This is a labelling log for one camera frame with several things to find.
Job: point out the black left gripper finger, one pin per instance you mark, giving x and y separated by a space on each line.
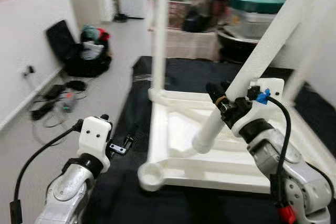
130 138
104 117

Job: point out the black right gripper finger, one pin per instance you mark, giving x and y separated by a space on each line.
216 94
226 85

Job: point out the yellow rubber band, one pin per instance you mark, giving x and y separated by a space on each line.
220 99

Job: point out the grey box device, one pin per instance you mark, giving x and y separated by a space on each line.
68 102

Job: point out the black wok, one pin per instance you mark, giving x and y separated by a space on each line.
239 45

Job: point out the black tablecloth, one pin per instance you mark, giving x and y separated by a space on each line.
121 203

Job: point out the black power adapter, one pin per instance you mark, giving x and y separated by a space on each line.
42 111
55 90

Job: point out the black fabric bag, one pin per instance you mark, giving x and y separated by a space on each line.
86 62

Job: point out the clear plastic storage container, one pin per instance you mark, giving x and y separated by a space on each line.
252 24

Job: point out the white plastic wrapper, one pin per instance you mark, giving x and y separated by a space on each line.
92 50

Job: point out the black plastic bag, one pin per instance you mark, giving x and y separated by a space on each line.
202 17

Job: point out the red cloth item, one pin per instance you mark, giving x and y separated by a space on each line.
104 35

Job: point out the small black floor item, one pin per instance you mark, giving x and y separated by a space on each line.
121 18

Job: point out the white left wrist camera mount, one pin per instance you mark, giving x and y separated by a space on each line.
94 135

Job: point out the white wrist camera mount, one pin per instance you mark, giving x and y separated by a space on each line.
268 95
94 135

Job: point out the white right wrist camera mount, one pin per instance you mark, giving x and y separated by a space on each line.
268 95

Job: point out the black wall plug charger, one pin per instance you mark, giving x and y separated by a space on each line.
29 70

